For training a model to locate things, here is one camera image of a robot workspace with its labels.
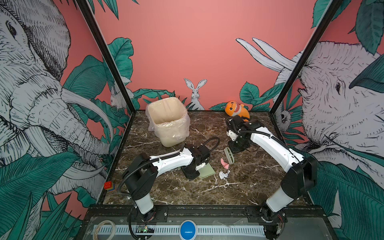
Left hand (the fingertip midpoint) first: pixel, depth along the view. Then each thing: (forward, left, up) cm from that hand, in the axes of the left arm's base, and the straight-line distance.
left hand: (189, 173), depth 82 cm
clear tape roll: (-23, +36, -3) cm, 43 cm away
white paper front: (0, -20, -4) cm, 20 cm away
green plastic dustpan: (+3, -10, -5) cm, 12 cm away
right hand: (+9, -24, +10) cm, 28 cm away
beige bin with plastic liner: (+39, +14, +5) cm, 41 cm away
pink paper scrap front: (+7, -22, -6) cm, 24 cm away
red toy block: (-5, +43, +1) cm, 43 cm away
